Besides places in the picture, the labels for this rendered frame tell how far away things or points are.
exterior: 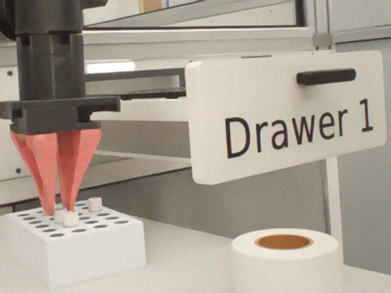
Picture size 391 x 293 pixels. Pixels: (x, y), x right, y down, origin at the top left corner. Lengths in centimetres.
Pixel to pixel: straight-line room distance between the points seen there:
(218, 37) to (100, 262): 60
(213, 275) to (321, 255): 11
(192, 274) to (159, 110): 18
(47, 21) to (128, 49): 41
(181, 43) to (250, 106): 42
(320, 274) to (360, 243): 230
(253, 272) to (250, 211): 71
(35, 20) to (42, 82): 5
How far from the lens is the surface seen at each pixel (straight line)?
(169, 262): 52
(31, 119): 48
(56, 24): 50
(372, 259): 269
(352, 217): 269
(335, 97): 67
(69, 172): 54
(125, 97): 70
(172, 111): 58
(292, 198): 119
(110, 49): 87
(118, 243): 50
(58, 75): 49
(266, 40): 112
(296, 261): 39
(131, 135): 63
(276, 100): 59
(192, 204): 100
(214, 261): 52
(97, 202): 56
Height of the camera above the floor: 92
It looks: 3 degrees down
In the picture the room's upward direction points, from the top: 4 degrees counter-clockwise
